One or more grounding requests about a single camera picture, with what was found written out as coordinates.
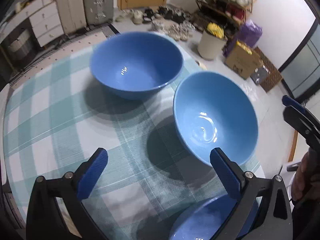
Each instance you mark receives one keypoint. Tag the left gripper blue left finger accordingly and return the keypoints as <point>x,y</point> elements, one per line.
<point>88,173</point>

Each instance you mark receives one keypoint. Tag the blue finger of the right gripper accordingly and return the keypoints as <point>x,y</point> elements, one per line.
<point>288,101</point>
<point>302,125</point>

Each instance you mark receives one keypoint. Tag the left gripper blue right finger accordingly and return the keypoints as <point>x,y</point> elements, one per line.
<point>230,174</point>

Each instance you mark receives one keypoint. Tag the blue bowl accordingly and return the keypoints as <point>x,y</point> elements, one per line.
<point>136,65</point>
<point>210,111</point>
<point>203,219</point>

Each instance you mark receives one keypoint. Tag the person's right hand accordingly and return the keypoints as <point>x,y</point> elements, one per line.
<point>301,179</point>

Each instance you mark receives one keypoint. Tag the cardboard box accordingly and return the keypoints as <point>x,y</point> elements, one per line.
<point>243,60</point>

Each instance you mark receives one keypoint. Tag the teal plaid tablecloth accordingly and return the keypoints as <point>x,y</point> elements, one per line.
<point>57,119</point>

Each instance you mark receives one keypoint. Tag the purple plastic bag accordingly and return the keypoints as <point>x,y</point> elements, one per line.
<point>250,33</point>

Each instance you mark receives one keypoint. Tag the white trash bin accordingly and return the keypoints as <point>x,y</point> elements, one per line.
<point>212,42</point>

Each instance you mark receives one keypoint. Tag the shoe rack with shoes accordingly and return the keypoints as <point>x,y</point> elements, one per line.
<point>230,14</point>

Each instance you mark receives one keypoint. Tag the woven laundry basket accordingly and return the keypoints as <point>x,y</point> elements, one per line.
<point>21,46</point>

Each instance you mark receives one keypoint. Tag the white drawer cabinet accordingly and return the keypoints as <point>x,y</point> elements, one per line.
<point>45,22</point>

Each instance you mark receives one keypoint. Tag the silver suitcase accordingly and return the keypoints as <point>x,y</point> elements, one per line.
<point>98,11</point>

